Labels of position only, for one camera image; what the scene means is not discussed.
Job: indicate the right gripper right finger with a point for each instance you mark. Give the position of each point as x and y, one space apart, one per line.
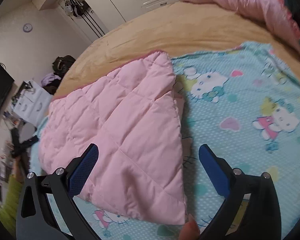
250 209

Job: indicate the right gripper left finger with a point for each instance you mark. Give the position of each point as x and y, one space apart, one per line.
35 218

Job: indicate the right hand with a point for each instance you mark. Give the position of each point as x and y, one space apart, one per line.
190 230

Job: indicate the white drawer chest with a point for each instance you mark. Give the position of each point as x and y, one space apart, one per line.
31 102

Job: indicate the purple cloth pile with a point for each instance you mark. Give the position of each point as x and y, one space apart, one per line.
49 78

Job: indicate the black backpack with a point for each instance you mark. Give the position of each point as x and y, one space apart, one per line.
61 65

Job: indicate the hello kitty blue blanket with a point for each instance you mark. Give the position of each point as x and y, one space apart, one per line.
244 103

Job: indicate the white door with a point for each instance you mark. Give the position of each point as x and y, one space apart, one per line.
89 26

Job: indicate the hanging bags on door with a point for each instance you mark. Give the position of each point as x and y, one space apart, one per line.
77 8

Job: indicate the tan bed cover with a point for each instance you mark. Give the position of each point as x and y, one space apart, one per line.
177 29

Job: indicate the round wall clock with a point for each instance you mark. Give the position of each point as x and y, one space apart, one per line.
27 28

